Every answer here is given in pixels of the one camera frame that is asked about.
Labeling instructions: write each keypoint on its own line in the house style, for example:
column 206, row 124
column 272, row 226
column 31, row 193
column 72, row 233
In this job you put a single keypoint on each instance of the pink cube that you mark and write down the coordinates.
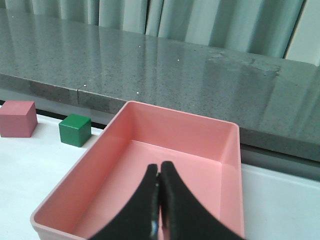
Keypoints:
column 18, row 119

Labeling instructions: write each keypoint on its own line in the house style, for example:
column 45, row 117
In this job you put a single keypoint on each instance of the grey-green curtain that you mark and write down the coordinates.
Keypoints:
column 288, row 29

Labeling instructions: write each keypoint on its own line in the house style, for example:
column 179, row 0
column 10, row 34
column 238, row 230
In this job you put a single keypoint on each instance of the grey stone counter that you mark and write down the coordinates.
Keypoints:
column 275, row 102

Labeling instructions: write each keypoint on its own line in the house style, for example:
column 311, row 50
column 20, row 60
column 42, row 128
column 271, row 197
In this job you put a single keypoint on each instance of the green cube middle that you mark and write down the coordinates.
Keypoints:
column 75, row 130

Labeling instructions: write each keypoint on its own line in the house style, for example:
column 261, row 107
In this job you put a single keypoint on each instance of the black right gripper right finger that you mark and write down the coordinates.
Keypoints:
column 183, row 216

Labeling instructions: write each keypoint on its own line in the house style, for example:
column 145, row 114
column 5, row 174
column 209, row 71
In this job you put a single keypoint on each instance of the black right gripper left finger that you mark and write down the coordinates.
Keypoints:
column 139, row 218

